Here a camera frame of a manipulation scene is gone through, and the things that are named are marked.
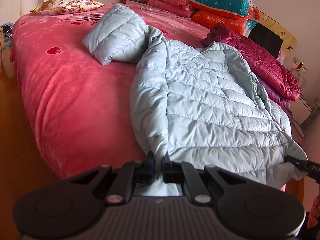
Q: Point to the folded orange quilt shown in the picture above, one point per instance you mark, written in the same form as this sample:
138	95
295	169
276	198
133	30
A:
215	20

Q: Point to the light blue puffer jacket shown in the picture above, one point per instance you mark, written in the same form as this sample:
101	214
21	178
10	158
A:
212	105

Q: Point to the pink love pillows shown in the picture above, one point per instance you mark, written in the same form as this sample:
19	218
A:
170	0

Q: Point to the wall socket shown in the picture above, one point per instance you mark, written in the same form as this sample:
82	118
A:
298	65

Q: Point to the red plush bed blanket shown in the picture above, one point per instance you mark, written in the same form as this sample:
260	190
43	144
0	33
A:
62	92

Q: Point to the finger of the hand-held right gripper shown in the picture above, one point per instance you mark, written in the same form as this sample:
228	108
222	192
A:
296	162

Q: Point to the blue bin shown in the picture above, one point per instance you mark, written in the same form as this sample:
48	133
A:
6	36

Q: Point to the folded maroon puffer jacket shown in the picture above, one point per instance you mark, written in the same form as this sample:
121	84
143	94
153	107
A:
262	57

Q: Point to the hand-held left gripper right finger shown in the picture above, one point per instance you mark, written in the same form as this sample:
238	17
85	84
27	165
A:
170	171

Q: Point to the folded teal dotted quilt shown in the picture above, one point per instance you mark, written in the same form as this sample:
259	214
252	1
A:
220	2

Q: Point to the black cloth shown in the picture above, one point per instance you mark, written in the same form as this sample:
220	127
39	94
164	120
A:
267	38

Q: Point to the floral pillow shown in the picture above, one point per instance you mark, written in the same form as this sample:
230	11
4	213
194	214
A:
67	5

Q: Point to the yellow headboard cover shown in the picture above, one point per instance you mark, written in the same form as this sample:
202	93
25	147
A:
287	40

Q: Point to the person's right hand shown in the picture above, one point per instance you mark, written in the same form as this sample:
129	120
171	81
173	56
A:
315	212

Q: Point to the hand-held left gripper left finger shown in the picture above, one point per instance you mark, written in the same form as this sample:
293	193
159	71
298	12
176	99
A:
147	170

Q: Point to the folded purple puffer jacket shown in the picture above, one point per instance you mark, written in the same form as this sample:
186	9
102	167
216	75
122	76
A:
277	97

